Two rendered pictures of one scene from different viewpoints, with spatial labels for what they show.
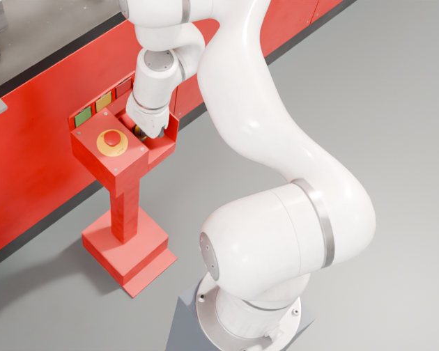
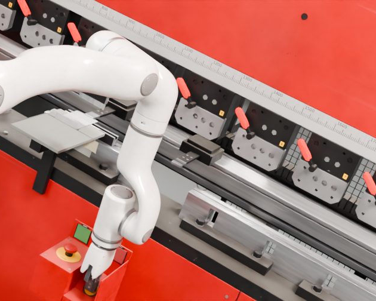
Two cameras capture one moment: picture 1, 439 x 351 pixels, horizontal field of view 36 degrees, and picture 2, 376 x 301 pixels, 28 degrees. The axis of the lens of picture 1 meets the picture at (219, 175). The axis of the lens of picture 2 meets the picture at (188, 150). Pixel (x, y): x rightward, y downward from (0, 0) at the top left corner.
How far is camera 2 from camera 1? 165 cm
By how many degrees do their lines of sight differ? 64
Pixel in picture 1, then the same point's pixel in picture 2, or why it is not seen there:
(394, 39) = not seen: outside the picture
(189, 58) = (135, 218)
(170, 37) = (125, 157)
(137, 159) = (59, 267)
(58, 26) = not seen: hidden behind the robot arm
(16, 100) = (83, 212)
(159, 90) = (102, 209)
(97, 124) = (82, 248)
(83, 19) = (159, 221)
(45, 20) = not seen: hidden behind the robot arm
